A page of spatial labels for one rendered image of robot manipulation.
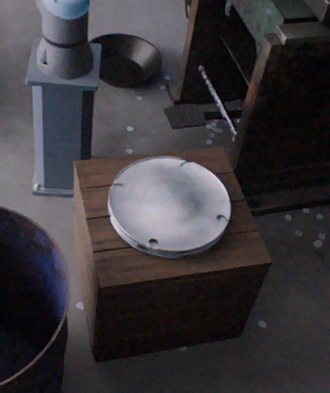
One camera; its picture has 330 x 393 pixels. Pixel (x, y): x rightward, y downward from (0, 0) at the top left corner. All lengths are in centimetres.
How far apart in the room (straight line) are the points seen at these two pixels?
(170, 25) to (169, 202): 136
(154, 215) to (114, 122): 82
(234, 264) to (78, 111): 61
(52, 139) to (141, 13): 110
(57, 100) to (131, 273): 56
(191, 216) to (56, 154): 55
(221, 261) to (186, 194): 19
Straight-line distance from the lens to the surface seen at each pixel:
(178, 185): 154
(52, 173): 193
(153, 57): 247
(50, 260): 135
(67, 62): 167
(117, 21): 273
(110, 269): 141
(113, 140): 217
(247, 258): 148
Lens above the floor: 152
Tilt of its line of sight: 47 degrees down
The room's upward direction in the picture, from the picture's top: 10 degrees clockwise
